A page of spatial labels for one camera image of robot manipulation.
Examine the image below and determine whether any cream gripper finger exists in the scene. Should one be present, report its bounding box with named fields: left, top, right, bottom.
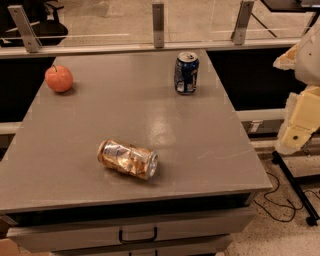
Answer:
left=273, top=44, right=298, bottom=70
left=275, top=85, right=320, bottom=155

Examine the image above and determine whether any blue pepsi can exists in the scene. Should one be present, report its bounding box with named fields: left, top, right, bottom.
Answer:
left=174, top=52, right=199, bottom=95

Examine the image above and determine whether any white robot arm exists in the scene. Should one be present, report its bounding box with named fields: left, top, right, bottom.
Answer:
left=273, top=24, right=320, bottom=155

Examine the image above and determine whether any crushed orange soda can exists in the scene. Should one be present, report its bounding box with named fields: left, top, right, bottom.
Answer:
left=97, top=140, right=158, bottom=180

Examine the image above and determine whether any black floor stand bar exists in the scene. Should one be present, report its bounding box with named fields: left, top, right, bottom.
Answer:
left=272, top=151, right=320, bottom=226

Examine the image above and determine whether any grey cabinet drawer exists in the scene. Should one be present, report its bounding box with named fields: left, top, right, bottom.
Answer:
left=8, top=206, right=254, bottom=252

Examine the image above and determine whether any red apple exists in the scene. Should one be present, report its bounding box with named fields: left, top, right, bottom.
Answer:
left=45, top=65, right=73, bottom=93

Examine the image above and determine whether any black office chair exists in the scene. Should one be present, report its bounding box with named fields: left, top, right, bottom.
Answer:
left=0, top=0, right=68, bottom=47

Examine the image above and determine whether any right metal rail bracket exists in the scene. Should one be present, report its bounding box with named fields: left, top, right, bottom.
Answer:
left=231, top=0, right=255, bottom=45

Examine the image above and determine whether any metal rail bracket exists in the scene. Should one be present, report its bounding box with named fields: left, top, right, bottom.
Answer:
left=8, top=5, right=42, bottom=53
left=152, top=2, right=164, bottom=48
left=231, top=0, right=255, bottom=45

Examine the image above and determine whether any black floor cable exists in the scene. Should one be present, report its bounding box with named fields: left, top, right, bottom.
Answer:
left=253, top=171, right=320, bottom=224

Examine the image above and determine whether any middle metal rail bracket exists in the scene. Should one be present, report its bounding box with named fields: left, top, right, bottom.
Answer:
left=152, top=2, right=164, bottom=48

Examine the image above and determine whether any black drawer handle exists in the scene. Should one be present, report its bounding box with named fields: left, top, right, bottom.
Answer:
left=118, top=227, right=158, bottom=244

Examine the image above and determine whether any left metal rail bracket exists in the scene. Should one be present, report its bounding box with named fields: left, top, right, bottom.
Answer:
left=8, top=5, right=42, bottom=53

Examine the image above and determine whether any grey horizontal rail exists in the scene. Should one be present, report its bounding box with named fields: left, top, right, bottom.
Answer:
left=0, top=38, right=300, bottom=59

